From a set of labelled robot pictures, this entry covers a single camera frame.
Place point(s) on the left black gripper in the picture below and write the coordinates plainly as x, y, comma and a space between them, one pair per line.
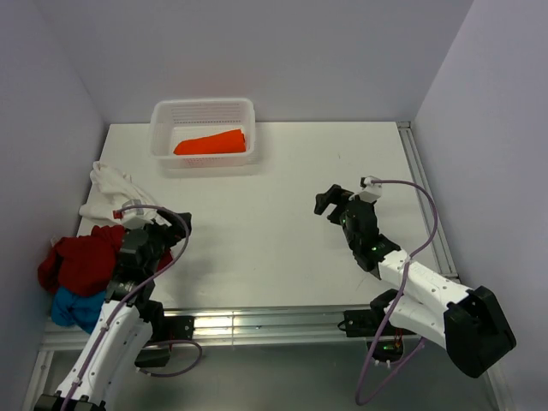
171, 235

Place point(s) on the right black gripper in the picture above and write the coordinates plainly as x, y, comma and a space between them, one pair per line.
333, 195

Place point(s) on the white printed t-shirt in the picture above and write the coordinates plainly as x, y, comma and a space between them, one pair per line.
113, 187

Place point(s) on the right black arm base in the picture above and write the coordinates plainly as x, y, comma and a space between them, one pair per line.
364, 323

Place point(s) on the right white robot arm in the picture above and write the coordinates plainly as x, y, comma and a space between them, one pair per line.
468, 323

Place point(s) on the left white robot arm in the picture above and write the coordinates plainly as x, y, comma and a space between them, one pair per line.
131, 330

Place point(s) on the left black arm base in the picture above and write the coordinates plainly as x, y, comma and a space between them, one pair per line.
173, 330

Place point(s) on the orange rolled t-shirt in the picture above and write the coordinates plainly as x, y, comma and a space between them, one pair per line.
232, 141

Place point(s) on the dark red t-shirt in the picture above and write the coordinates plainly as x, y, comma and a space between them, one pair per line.
84, 265

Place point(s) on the white plastic basket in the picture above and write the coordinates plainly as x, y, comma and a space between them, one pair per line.
175, 121

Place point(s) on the blue t-shirt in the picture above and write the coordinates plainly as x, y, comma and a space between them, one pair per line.
69, 309

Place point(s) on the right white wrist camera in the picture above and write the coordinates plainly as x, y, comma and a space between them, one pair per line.
370, 189

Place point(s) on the front aluminium rail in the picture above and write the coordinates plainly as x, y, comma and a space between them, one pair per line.
260, 326

